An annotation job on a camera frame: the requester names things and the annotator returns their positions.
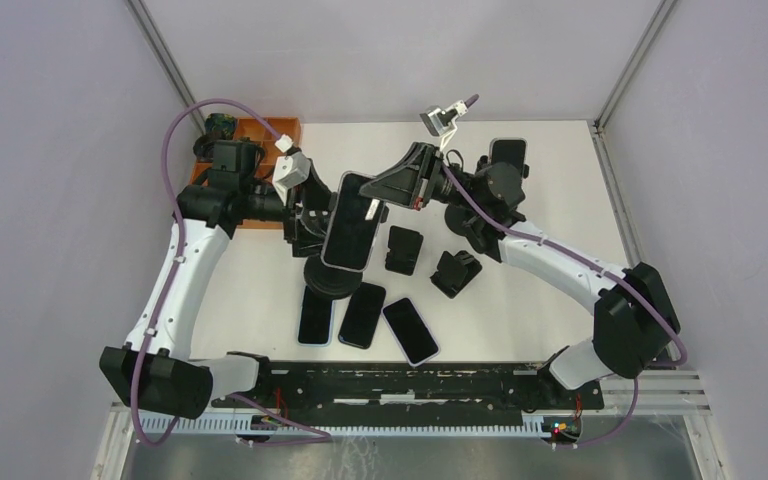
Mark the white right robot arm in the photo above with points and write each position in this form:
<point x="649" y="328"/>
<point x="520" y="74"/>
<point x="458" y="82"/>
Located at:
<point x="634" y="322"/>

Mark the wooden compartment tray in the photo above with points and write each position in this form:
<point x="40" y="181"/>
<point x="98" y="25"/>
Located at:
<point x="265" y="142"/>

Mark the black round base phone stand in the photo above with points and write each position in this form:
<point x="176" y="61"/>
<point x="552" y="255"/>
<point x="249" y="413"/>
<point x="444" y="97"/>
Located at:
<point x="330" y="283"/>

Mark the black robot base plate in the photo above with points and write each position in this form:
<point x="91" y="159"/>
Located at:
<point x="435" y="398"/>

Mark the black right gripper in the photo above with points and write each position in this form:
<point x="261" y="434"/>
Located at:
<point x="422" y="163"/>

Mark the black cased phone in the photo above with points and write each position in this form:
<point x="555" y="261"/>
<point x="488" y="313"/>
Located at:
<point x="362" y="315"/>

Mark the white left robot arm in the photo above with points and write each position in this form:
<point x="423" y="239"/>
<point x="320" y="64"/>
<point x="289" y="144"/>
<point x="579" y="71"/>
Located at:
<point x="153" y="370"/>

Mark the clear cased phone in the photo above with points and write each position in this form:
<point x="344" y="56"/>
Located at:
<point x="509" y="151"/>
<point x="353" y="226"/>

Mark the black folding phone stand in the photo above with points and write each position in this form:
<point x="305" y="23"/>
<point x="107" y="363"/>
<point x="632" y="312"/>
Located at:
<point x="404" y="246"/>

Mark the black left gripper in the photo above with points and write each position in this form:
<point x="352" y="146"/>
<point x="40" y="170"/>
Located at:
<point x="300" y="230"/>

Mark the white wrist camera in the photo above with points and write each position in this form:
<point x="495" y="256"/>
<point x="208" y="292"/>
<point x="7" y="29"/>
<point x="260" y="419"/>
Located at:
<point x="290" y="171"/>
<point x="441" y="123"/>

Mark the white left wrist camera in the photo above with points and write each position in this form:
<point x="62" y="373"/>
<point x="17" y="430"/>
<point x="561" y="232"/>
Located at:
<point x="290" y="171"/>

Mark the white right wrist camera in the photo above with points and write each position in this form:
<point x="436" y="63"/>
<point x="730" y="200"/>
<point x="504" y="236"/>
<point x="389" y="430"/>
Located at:
<point x="441" y="123"/>

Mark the lilac cased phone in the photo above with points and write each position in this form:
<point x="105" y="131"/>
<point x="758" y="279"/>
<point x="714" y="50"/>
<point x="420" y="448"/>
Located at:
<point x="415" y="339"/>

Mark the light blue cased phone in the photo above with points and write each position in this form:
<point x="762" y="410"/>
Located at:
<point x="315" y="319"/>

